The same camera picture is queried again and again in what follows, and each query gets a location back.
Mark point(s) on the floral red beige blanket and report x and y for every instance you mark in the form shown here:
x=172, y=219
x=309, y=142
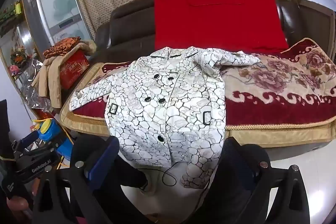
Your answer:
x=278, y=98

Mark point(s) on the artificial flower bouquet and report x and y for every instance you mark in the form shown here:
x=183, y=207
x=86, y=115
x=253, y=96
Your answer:
x=19, y=56

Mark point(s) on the blue yellow plastic toy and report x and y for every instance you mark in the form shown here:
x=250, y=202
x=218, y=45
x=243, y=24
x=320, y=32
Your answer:
x=50, y=132

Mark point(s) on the orange patterned cloth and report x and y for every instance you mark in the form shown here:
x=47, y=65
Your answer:
x=61, y=47

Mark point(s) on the dark brown sofa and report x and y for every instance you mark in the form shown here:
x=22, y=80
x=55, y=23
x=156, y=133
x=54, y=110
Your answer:
x=126, y=29

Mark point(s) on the silver refrigerator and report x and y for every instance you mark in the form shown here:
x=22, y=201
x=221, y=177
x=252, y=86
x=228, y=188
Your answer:
x=56, y=7

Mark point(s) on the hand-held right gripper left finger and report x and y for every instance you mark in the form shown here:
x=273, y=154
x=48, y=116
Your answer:
x=105, y=161

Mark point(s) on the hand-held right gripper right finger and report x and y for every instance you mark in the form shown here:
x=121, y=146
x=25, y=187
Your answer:
x=242, y=171

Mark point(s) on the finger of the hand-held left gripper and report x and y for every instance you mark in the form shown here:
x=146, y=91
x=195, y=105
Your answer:
x=27, y=139

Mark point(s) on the red gift box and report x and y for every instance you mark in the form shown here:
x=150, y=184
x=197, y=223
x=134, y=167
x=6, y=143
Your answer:
x=74, y=69

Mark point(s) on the white crackle print jacket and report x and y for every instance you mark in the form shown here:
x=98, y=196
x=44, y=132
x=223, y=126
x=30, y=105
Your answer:
x=168, y=106

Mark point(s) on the person's left hand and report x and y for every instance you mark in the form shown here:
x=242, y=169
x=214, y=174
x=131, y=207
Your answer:
x=17, y=206

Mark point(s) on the clear plastic wrap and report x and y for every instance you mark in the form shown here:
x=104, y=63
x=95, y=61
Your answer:
x=34, y=92

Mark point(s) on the beige coat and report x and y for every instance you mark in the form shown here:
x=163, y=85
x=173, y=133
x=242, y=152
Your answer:
x=51, y=82

